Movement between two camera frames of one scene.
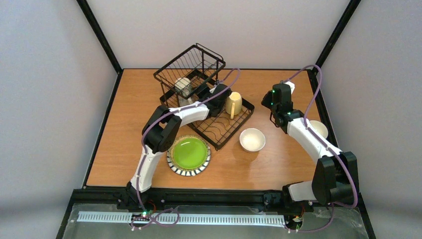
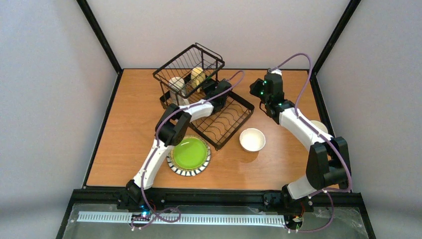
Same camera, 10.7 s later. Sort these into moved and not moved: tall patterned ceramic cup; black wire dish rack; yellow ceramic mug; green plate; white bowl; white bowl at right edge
Moved: tall patterned ceramic cup; yellow ceramic mug
Not moved: white bowl at right edge; white bowl; black wire dish rack; green plate
